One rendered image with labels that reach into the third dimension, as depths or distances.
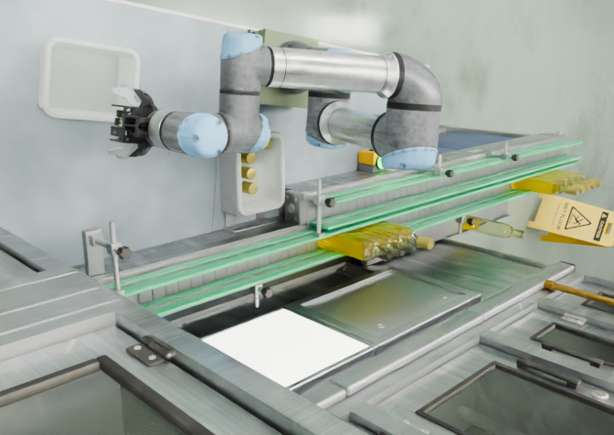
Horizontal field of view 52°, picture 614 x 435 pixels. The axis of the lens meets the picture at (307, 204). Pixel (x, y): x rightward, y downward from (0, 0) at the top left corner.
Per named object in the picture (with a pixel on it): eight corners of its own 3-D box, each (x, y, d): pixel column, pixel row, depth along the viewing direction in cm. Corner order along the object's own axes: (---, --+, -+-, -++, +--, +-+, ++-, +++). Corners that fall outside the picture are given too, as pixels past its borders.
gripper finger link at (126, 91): (105, 70, 127) (121, 100, 123) (132, 74, 132) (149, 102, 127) (100, 83, 129) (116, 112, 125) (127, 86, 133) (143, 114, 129)
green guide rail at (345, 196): (309, 201, 189) (328, 206, 184) (309, 198, 189) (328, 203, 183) (566, 141, 307) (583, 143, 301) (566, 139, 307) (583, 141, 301)
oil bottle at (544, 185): (511, 188, 277) (574, 199, 257) (512, 175, 275) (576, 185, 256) (516, 185, 281) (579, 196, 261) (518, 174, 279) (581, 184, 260)
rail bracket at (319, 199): (299, 231, 188) (328, 240, 180) (298, 176, 184) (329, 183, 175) (306, 229, 190) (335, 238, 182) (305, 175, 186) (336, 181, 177)
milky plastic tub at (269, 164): (221, 211, 183) (239, 217, 177) (218, 134, 178) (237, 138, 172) (267, 201, 195) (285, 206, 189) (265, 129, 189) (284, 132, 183)
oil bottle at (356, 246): (317, 247, 196) (369, 263, 181) (317, 229, 195) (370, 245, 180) (330, 242, 200) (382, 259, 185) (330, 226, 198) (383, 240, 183)
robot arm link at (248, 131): (276, 96, 118) (228, 94, 111) (272, 154, 121) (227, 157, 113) (249, 93, 124) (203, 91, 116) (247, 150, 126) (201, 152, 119)
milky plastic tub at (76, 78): (31, 35, 140) (47, 34, 133) (123, 50, 155) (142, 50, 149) (27, 113, 142) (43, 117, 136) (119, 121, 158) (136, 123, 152)
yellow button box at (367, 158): (356, 170, 222) (373, 173, 217) (357, 149, 221) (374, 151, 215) (370, 167, 227) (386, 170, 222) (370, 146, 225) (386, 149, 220)
